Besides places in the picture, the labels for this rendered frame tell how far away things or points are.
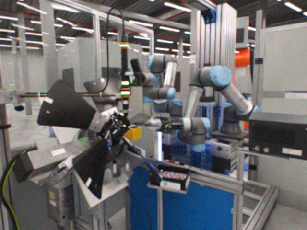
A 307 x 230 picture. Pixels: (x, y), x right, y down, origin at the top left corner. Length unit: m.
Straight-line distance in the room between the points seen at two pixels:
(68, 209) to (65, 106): 0.64
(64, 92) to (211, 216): 1.14
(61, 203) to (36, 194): 0.47
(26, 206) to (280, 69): 2.62
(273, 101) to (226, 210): 1.54
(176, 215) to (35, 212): 1.01
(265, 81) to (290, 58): 0.32
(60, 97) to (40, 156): 0.26
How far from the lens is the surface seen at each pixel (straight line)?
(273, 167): 2.79
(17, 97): 1.30
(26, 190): 1.73
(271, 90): 2.63
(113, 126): 0.99
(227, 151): 1.48
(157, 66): 1.63
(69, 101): 1.00
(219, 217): 1.48
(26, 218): 1.81
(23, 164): 0.94
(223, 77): 1.21
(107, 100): 1.16
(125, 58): 1.11
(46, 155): 0.98
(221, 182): 1.34
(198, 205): 1.50
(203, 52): 1.87
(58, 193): 1.31
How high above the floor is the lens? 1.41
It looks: 7 degrees down
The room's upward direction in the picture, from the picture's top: 1 degrees counter-clockwise
